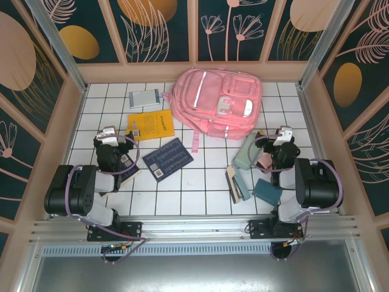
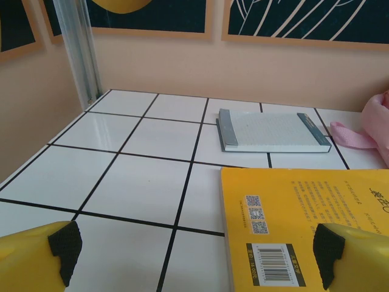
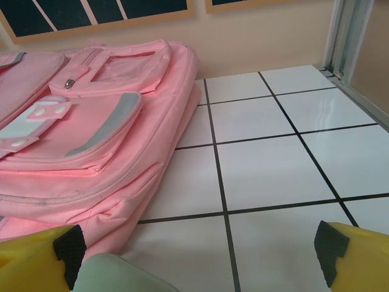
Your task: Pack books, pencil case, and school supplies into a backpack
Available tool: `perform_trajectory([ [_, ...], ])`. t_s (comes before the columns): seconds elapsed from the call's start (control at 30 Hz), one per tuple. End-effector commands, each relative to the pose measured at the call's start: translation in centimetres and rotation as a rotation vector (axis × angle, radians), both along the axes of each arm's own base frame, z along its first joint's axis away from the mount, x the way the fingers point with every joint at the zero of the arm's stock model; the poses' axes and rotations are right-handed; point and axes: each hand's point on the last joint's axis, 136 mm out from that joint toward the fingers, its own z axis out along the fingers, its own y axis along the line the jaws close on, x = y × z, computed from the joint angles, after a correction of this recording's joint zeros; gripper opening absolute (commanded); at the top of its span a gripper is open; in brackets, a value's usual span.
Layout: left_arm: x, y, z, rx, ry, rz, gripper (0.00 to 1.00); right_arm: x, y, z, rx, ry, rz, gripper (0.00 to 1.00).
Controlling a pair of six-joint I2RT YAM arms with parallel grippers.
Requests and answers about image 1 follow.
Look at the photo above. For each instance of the thick navy book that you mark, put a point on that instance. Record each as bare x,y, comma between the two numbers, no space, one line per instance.
130,171

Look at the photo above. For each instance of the teal notebook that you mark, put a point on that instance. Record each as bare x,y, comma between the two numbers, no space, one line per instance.
267,191

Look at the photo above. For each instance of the pale green pencil case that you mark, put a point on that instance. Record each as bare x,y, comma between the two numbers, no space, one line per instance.
243,156

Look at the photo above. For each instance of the teal beige stapler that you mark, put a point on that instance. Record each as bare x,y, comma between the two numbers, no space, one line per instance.
238,187

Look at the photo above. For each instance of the yellow book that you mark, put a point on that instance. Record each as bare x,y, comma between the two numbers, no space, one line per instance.
152,123

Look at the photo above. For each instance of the navy book with white print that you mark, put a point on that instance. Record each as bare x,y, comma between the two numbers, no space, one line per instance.
168,159

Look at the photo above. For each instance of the silver grey notebook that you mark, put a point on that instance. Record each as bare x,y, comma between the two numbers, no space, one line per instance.
144,98

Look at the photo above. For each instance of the pink backpack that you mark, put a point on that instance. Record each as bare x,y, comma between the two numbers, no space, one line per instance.
212,100

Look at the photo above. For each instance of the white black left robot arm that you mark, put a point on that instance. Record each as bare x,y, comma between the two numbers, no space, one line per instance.
76,188

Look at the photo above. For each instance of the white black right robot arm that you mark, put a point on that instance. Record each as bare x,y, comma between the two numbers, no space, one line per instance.
319,188

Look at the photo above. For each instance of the yellow power connector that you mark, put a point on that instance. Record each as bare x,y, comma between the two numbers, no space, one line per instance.
121,248
288,243

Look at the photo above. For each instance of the grey metal panel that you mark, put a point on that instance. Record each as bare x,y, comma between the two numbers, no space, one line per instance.
194,273

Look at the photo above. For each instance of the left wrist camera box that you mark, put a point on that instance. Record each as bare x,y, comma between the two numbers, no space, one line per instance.
108,135

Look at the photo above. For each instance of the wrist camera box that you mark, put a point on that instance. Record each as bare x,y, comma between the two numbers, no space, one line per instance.
284,135
108,135

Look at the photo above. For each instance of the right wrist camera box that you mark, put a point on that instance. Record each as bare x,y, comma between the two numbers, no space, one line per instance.
284,135

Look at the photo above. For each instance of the aluminium side rail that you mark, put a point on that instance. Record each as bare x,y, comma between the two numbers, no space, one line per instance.
68,152
310,121

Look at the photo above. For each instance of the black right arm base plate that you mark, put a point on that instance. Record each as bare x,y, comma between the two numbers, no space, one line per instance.
258,229

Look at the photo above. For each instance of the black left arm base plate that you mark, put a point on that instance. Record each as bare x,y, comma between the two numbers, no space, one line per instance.
130,231

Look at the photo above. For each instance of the aluminium mounting rail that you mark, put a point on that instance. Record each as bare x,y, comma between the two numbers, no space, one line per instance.
194,226

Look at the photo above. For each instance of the aluminium corner post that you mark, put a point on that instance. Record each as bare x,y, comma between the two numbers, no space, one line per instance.
324,42
59,42

